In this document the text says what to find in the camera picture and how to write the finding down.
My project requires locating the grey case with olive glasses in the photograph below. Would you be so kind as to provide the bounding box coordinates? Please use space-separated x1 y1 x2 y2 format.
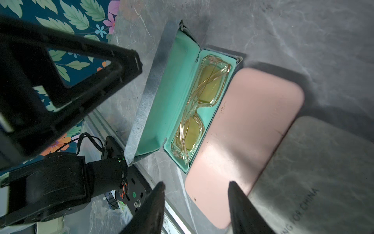
124 21 242 173

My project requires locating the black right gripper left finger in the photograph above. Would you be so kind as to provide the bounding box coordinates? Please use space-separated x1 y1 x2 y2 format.
120 181 166 234

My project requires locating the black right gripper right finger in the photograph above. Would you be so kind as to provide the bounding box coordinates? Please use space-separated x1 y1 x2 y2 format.
228 181 275 234

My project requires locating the grey case with black sunglasses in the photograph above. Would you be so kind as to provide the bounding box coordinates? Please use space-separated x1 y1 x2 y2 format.
248 117 374 234

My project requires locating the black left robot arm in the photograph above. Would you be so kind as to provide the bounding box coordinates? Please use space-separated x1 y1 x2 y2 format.
1 16 142 228

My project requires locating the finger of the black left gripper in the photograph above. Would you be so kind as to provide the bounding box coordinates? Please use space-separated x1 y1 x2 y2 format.
1 17 142 152

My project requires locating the pink case with brown sunglasses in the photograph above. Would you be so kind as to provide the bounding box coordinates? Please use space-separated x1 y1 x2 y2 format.
185 68 304 229

